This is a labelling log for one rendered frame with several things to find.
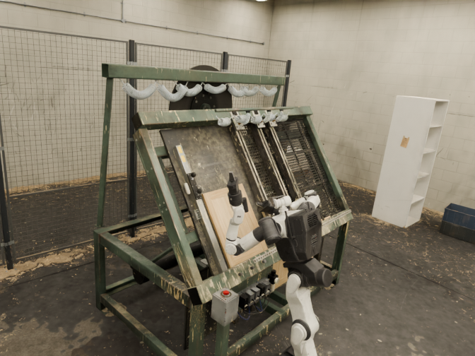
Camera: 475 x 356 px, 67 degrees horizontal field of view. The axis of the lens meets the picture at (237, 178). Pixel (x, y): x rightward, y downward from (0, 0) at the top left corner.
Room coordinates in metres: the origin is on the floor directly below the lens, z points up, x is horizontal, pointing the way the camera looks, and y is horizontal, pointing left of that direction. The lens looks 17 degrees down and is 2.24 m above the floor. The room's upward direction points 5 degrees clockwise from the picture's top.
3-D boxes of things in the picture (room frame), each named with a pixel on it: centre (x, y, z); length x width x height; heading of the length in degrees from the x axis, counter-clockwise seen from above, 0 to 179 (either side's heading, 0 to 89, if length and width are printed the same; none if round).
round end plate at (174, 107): (3.42, 0.36, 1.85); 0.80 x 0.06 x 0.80; 140
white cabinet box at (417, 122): (5.80, -2.78, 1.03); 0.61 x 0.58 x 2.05; 134
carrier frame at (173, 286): (3.22, -0.02, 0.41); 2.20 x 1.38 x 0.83; 140
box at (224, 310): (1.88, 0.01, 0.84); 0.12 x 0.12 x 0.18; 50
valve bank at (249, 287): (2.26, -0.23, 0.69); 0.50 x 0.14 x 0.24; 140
